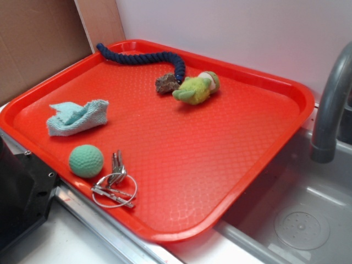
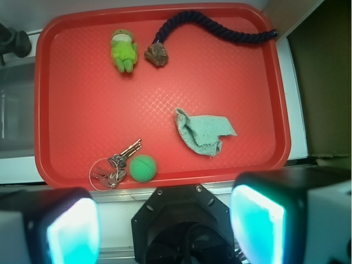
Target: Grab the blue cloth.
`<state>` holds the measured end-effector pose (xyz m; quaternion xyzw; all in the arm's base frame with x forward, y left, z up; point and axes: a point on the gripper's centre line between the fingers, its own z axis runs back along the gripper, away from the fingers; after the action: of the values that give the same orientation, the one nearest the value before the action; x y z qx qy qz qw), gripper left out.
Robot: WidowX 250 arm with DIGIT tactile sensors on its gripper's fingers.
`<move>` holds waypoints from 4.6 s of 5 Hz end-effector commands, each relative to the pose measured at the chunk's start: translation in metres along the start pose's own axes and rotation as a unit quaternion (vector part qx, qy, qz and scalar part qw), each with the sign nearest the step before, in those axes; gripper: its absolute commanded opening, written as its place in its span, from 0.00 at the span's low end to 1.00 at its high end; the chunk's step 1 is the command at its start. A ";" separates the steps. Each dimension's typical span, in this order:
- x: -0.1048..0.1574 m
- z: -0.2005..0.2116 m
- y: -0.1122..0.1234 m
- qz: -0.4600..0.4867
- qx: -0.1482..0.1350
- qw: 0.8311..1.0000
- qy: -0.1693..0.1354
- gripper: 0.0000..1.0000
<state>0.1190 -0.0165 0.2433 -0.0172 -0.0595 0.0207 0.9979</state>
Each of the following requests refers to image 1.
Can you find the light blue terry cloth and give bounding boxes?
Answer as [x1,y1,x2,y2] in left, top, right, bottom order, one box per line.
[46,100,109,136]

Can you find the red plastic tray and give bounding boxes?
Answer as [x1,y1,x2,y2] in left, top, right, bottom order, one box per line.
[1,51,314,244]

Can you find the green plush toy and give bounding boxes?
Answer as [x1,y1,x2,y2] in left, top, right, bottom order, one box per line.
[172,71,220,105]

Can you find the brown rock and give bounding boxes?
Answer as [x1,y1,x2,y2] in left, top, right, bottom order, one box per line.
[155,73,180,95]

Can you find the green dimpled ball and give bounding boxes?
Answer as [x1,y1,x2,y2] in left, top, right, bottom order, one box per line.
[69,145,104,179]

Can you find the light wooden board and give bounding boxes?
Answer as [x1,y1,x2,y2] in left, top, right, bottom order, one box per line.
[74,0,125,53]

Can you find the grey sink basin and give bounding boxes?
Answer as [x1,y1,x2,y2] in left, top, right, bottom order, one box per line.
[216,129,351,263]

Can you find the grey faucet spout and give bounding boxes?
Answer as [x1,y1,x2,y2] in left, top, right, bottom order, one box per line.
[310,43,351,163]

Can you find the brown cardboard panel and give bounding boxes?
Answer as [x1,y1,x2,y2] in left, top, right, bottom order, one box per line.
[1,1,91,105]

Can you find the silver keys on wire ring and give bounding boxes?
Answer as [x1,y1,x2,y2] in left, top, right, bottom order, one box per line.
[91,150,138,209]

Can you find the dark blue twisted rope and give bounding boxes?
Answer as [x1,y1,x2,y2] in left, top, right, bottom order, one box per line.
[96,43,186,85]

